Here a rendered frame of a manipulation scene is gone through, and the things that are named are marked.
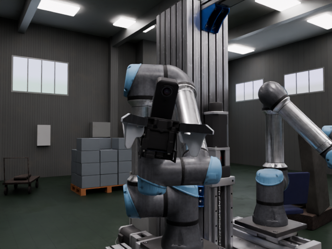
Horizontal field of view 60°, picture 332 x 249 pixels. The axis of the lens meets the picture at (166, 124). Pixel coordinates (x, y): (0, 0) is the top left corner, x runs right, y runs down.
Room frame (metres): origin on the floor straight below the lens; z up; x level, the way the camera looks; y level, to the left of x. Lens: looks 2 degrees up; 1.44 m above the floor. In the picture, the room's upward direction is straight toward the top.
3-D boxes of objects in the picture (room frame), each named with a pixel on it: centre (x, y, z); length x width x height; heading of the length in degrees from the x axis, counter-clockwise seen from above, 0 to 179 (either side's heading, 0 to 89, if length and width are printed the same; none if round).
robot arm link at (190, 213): (1.04, -0.05, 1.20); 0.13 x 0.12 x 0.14; 98
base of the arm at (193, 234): (1.04, -0.06, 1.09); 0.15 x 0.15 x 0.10
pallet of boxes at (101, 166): (7.42, 1.62, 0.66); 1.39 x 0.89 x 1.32; 123
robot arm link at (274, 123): (1.43, -0.54, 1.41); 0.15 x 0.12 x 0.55; 149
